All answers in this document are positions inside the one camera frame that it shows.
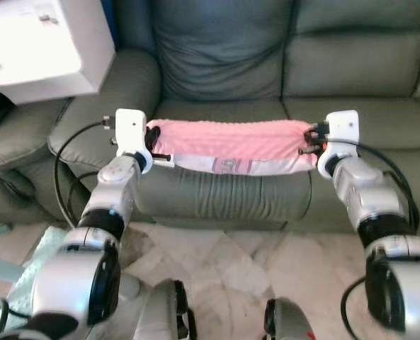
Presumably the teal dimpled mat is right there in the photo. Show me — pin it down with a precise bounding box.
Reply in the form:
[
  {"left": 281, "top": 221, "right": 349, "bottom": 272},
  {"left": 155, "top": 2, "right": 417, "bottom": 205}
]
[{"left": 0, "top": 225, "right": 70, "bottom": 335}]

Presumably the silver left robot leg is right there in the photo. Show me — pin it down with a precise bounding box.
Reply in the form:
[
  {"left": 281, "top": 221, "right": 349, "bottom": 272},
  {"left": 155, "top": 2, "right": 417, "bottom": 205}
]
[{"left": 121, "top": 278, "right": 198, "bottom": 340}]

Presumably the white box appliance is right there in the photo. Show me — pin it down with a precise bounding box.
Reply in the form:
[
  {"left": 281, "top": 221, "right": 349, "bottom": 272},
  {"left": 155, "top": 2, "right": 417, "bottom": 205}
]
[{"left": 0, "top": 0, "right": 116, "bottom": 106}]

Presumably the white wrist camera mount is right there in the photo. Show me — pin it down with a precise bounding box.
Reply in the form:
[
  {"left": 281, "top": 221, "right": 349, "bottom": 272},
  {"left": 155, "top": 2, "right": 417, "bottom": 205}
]
[
  {"left": 317, "top": 110, "right": 360, "bottom": 179},
  {"left": 115, "top": 108, "right": 154, "bottom": 175}
]

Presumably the grey-green leather sofa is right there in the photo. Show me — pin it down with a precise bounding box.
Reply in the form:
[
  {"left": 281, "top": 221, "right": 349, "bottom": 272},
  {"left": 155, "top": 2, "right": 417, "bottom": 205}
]
[{"left": 0, "top": 0, "right": 420, "bottom": 236}]

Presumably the silver right robot leg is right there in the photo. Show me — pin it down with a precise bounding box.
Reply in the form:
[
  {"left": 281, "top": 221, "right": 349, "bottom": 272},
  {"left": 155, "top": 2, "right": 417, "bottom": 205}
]
[{"left": 263, "top": 297, "right": 317, "bottom": 340}]

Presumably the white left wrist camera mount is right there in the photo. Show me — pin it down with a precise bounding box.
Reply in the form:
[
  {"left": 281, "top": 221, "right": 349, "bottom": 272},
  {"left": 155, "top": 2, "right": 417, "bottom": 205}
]
[{"left": 115, "top": 108, "right": 154, "bottom": 175}]

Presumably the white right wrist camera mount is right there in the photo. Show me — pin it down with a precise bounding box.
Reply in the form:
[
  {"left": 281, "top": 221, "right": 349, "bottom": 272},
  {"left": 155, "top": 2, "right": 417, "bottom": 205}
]
[{"left": 317, "top": 110, "right": 360, "bottom": 179}]

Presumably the silver robot leg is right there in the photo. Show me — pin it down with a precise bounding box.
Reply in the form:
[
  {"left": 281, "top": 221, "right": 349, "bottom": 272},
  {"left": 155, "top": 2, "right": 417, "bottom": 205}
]
[
  {"left": 121, "top": 278, "right": 198, "bottom": 340},
  {"left": 263, "top": 297, "right": 317, "bottom": 340}
]

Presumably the pink dimpled pillow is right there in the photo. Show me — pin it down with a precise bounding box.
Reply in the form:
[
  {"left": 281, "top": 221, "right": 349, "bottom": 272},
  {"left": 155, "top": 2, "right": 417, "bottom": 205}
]
[{"left": 147, "top": 118, "right": 317, "bottom": 176}]

